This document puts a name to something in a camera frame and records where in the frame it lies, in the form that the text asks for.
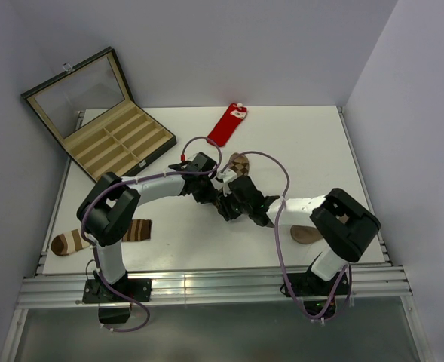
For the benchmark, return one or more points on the red christmas sock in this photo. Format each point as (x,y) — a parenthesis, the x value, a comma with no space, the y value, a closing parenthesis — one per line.
(227,124)

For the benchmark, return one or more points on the tan argyle sock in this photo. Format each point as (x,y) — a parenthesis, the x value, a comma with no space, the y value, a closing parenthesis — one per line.
(238,166)

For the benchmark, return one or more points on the tan sock maroon stripes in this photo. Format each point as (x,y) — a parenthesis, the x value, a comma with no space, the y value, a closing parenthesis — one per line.
(306,230)

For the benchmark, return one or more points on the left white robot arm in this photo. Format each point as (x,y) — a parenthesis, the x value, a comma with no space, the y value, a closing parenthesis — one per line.
(107,212)

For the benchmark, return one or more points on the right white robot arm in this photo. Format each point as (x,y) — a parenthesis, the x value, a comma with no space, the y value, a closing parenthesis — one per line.
(356,236)

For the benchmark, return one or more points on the aluminium frame rail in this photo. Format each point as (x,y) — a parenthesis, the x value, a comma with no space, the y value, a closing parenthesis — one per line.
(207,287)

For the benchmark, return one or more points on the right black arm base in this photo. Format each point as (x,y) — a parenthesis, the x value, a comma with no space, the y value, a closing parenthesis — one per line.
(318,295)

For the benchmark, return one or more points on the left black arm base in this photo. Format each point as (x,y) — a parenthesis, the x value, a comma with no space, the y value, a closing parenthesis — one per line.
(97,293)

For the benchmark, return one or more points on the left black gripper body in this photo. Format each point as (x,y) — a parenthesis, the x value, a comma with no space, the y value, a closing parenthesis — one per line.
(206,190)

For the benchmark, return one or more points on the black compartment display box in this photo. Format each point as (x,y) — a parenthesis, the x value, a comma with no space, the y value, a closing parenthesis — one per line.
(90,111)

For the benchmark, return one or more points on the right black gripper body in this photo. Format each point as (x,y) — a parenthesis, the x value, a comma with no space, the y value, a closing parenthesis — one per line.
(231,208)

